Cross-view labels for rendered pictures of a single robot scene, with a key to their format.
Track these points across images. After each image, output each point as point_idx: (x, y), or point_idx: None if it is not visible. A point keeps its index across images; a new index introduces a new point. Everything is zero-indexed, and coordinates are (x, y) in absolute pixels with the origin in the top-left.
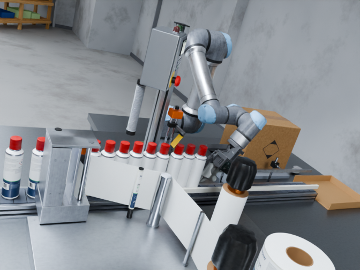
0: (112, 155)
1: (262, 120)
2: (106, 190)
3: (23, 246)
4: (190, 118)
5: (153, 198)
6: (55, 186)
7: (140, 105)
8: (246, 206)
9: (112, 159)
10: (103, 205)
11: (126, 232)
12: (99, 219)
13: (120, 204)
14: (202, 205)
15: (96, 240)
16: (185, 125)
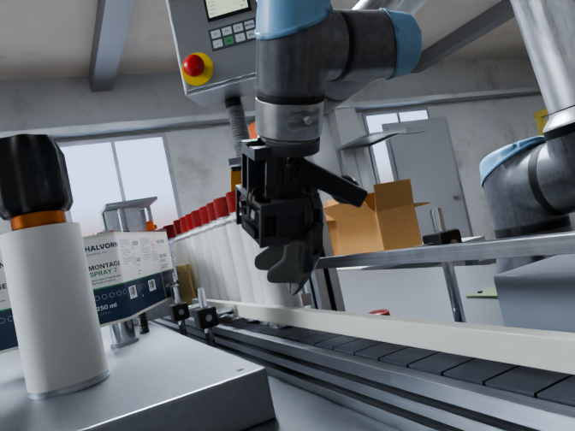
0: (188, 233)
1: (257, 2)
2: (157, 286)
3: None
4: (551, 146)
5: (129, 289)
6: None
7: (238, 143)
8: (381, 428)
9: (188, 242)
10: (190, 327)
11: None
12: (134, 328)
13: (194, 326)
14: (273, 368)
15: None
16: (544, 176)
